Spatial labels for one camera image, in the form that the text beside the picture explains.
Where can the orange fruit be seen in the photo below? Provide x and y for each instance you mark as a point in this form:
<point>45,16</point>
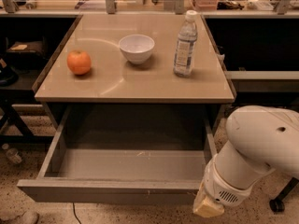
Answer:
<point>79,62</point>

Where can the black office chair base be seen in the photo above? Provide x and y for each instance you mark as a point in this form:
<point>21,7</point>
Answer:
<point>277,204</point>

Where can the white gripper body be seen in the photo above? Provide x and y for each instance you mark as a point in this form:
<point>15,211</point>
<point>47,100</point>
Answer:
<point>224,187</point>

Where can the clear plastic water bottle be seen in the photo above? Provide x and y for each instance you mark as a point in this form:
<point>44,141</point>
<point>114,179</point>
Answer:
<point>187,38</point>

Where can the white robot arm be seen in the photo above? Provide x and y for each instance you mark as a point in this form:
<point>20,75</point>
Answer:
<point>260,140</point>

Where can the white bowl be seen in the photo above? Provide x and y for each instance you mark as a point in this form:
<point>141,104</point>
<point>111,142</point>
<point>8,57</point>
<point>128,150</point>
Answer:
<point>136,49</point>

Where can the grey drawer cabinet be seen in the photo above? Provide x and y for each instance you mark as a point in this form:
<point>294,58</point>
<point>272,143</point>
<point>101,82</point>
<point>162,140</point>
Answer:
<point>112,79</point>

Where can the white shoe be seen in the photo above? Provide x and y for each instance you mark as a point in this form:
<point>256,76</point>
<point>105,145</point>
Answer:
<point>28,217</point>

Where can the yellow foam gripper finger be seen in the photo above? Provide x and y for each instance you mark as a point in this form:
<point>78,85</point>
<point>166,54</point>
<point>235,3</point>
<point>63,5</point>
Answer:
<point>205,206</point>

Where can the black side table frame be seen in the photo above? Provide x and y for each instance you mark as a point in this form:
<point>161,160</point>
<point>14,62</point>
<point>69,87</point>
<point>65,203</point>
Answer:
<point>22,62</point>

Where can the small bottle on floor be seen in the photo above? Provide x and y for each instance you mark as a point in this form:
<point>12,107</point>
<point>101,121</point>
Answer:
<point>12,154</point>

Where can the grey top drawer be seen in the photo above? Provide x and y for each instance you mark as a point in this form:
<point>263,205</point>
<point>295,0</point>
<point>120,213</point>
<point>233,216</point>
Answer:
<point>125,154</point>

